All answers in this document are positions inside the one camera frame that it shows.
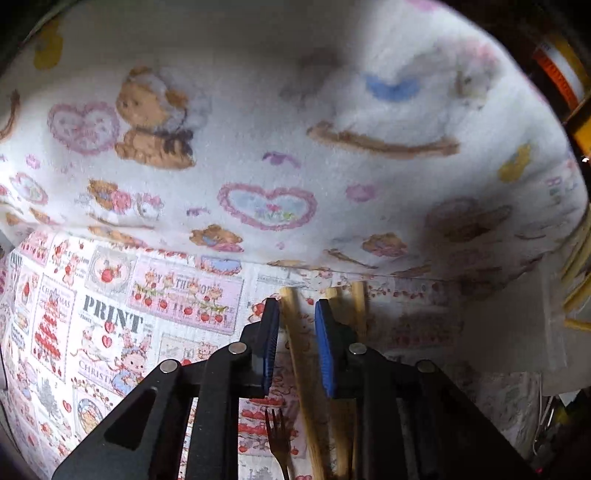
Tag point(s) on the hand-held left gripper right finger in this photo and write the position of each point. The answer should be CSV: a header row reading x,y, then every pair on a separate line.
x,y
324,341

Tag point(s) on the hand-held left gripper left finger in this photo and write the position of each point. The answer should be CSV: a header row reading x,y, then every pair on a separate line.
x,y
271,341

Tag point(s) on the wooden chopstick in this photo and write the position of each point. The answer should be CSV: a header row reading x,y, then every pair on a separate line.
x,y
300,360
358,309
576,258
340,434
578,324
578,296

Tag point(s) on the dark fork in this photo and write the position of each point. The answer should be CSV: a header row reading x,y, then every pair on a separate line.
x,y
278,438

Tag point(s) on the red printed tablecloth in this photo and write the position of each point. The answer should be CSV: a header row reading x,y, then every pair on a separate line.
x,y
115,323

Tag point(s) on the teddy bear printed blanket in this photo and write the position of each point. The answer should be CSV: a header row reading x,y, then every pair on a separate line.
x,y
277,115

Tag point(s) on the clear plastic sheet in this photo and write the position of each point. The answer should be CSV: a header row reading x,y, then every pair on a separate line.
x,y
556,350

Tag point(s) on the orange and white container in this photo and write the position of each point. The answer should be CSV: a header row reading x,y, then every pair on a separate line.
x,y
556,74

